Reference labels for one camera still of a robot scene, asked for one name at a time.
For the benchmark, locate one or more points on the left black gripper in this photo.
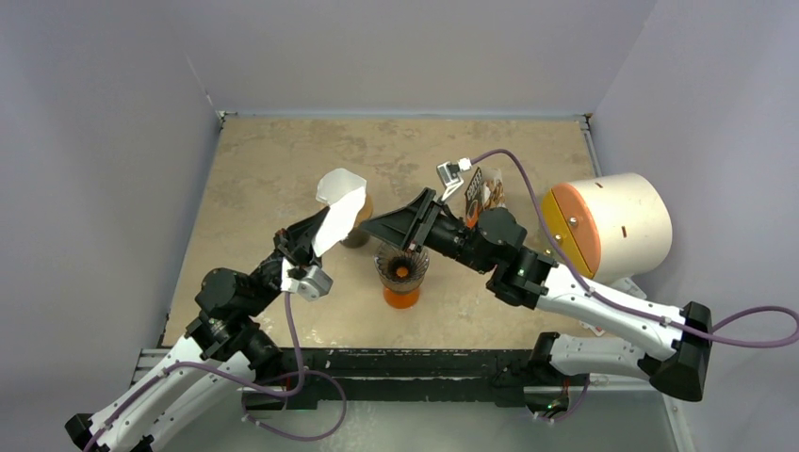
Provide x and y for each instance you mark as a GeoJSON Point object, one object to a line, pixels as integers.
{"type": "Point", "coordinates": [306, 230]}

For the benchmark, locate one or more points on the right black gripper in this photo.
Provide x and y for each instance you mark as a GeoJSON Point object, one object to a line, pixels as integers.
{"type": "Point", "coordinates": [422, 217]}

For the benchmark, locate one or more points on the dark ribbed glass cone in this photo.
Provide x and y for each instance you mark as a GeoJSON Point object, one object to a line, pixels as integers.
{"type": "Point", "coordinates": [401, 271]}

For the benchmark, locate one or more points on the white paper coffee filter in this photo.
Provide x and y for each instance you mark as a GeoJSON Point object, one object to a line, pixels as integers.
{"type": "Point", "coordinates": [336, 184]}

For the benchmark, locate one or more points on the amber glass carafe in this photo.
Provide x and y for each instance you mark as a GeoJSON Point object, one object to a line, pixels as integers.
{"type": "Point", "coordinates": [401, 300]}

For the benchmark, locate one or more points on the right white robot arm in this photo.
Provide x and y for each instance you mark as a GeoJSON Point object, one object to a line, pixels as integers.
{"type": "Point", "coordinates": [668, 345]}

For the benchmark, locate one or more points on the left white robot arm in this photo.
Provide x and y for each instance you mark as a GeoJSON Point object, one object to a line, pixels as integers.
{"type": "Point", "coordinates": [222, 350]}

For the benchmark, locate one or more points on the orange filter paper box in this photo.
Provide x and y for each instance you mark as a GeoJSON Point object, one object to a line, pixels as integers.
{"type": "Point", "coordinates": [484, 191]}

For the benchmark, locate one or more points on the white cylinder drum orange lid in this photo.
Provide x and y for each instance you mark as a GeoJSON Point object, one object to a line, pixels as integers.
{"type": "Point", "coordinates": [611, 227]}

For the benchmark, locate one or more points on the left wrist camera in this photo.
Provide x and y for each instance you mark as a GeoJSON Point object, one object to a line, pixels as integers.
{"type": "Point", "coordinates": [309, 282]}

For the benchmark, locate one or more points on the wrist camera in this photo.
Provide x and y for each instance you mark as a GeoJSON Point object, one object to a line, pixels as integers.
{"type": "Point", "coordinates": [309, 282]}
{"type": "Point", "coordinates": [451, 176]}

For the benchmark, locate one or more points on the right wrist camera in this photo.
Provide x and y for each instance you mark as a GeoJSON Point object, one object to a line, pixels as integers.
{"type": "Point", "coordinates": [451, 176]}

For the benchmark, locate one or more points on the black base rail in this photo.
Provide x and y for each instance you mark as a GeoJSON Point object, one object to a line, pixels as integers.
{"type": "Point", "coordinates": [507, 378]}

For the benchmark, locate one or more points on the aluminium frame rail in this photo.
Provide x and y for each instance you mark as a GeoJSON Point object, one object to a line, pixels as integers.
{"type": "Point", "coordinates": [568, 354]}

